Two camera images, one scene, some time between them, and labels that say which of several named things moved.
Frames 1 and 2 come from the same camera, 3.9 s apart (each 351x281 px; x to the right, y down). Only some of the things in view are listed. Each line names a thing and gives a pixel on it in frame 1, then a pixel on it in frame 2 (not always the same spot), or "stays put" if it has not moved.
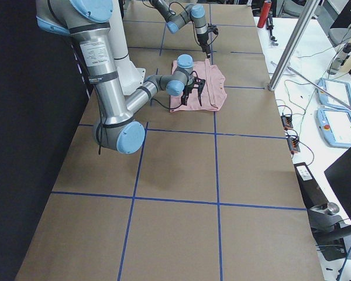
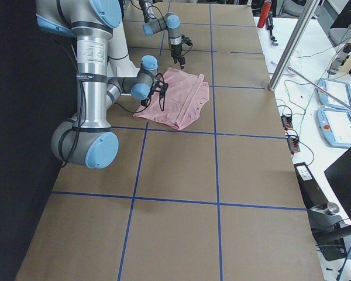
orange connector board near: [293, 144] stays put
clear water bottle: [341, 56] stays put
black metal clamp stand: [329, 229] stays put
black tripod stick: [269, 27] stays put
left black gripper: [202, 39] to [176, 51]
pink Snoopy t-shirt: [213, 93] to [180, 104]
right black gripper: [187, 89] to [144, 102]
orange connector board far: [286, 122] stays put
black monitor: [345, 177] stays put
